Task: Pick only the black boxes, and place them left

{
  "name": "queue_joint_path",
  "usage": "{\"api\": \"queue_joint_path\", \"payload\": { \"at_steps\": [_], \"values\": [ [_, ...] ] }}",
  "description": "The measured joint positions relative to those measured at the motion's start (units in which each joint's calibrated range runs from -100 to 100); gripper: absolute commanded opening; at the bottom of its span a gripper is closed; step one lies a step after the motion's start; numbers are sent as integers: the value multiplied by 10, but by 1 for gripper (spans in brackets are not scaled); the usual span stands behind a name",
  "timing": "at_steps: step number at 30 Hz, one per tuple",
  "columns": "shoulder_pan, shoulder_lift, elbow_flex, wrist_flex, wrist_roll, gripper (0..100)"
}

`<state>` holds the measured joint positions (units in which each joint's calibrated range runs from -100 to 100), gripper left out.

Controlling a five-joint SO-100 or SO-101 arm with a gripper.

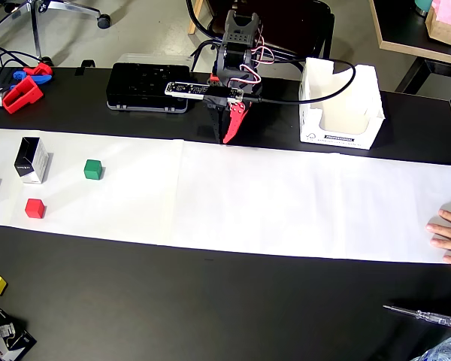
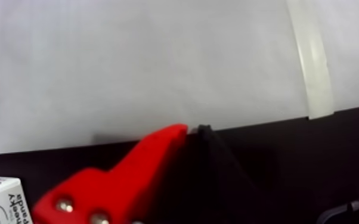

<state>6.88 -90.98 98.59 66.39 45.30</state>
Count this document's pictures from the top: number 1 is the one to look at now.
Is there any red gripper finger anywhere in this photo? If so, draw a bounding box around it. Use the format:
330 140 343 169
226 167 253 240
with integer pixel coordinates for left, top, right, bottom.
222 100 250 145

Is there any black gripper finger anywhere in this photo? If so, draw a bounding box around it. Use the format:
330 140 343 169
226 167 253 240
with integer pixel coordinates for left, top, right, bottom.
205 103 230 146

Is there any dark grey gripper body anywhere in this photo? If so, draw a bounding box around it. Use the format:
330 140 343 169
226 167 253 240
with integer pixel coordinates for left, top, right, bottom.
204 71 264 111

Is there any long white paper sheet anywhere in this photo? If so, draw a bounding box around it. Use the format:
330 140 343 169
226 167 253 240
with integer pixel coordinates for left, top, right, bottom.
0 127 451 267

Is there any black chair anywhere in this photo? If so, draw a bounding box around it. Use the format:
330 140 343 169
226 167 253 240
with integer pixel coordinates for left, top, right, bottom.
186 0 335 61

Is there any black plastic case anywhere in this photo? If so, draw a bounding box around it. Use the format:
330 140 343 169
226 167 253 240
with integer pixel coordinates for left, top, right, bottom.
105 62 193 114

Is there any light wooden leg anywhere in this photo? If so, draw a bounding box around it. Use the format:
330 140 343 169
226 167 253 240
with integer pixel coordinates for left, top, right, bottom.
188 0 204 35

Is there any white open cardboard box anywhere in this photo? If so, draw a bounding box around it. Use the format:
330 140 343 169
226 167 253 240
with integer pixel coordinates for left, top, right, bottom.
298 56 386 150

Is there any green wooden cube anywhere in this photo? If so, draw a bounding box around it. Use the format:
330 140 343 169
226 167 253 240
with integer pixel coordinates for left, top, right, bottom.
83 159 103 181

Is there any black table clamp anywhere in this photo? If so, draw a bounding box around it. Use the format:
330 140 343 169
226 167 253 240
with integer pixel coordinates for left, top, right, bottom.
76 59 97 76

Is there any black table with wooden edge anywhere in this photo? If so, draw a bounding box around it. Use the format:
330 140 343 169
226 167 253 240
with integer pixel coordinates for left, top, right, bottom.
368 0 451 101

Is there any small red printed part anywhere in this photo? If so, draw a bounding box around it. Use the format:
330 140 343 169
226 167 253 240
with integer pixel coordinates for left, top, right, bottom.
22 62 54 77

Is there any teal cup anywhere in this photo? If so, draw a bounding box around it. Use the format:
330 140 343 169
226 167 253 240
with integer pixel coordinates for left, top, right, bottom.
414 0 434 17

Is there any brown cardboard box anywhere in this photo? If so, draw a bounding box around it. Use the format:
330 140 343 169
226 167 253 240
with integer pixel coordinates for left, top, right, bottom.
424 0 451 44

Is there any large red printed part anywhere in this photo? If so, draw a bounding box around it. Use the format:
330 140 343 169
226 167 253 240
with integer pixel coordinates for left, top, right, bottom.
2 74 45 114

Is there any red wooden cube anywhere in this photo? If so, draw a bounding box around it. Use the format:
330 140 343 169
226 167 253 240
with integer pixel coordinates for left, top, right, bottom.
25 198 47 219

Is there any chrome office chair base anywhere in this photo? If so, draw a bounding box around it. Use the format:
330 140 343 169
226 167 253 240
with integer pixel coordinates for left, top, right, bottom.
0 0 112 67

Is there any black product box with picture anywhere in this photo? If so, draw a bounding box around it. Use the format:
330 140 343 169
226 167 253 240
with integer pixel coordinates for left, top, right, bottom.
0 308 38 361

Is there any clear plastic water bottle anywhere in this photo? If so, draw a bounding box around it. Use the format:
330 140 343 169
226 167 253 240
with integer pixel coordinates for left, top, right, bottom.
411 335 451 361

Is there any black camera usb cable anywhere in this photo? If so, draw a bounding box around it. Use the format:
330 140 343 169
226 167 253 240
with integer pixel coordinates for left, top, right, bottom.
244 58 358 105

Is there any long camera circuit board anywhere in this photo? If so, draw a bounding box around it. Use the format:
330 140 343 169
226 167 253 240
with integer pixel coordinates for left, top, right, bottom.
164 81 245 102

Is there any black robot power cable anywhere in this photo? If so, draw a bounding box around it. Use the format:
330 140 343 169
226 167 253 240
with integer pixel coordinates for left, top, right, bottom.
192 40 221 72

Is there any screwdriver with clear red handle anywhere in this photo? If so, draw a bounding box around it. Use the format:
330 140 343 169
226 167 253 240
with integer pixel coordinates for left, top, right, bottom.
383 304 451 329

